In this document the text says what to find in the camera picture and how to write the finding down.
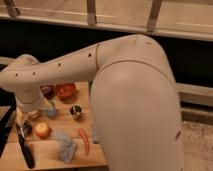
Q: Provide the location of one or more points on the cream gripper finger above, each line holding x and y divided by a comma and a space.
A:
48, 106
20, 119

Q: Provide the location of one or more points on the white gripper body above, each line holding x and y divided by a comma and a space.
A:
27, 107

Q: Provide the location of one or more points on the black dish brush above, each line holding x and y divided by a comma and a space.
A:
22, 131

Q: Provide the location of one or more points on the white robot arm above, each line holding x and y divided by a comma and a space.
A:
133, 98

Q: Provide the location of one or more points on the purple bowl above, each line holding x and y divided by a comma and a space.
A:
48, 91

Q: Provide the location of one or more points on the orange bowl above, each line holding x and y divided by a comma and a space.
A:
65, 91

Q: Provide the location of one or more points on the blue plastic cup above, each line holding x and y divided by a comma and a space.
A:
49, 112

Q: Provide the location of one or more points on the white paper cup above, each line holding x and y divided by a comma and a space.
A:
34, 114

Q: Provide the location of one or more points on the red yellow apple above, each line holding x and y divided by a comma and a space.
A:
42, 130

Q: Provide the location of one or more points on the small metal cup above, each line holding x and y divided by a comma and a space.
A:
75, 112

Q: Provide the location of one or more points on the red chili pepper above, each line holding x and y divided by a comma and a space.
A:
85, 139

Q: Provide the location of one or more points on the blue grey cloth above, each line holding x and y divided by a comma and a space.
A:
67, 147

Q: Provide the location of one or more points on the blue sponge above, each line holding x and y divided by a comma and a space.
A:
94, 136

